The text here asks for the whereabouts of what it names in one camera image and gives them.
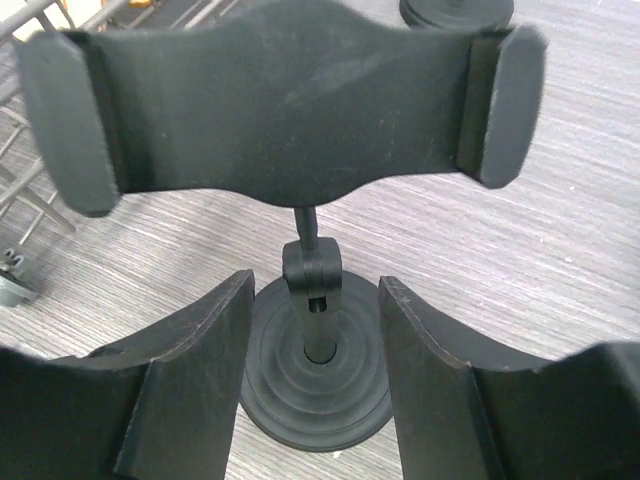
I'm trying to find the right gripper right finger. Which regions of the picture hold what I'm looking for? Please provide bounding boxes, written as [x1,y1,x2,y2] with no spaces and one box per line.
[379,276,639,479]

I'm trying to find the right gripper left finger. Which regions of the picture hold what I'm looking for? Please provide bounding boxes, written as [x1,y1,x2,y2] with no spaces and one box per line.
[1,270,254,479]

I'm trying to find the black phone stand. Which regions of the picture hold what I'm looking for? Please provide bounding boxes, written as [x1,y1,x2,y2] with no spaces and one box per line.
[16,1,547,452]
[399,0,514,30]

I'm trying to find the grey wire dish rack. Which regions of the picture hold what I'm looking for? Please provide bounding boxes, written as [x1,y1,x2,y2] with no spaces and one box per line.
[0,0,241,309]

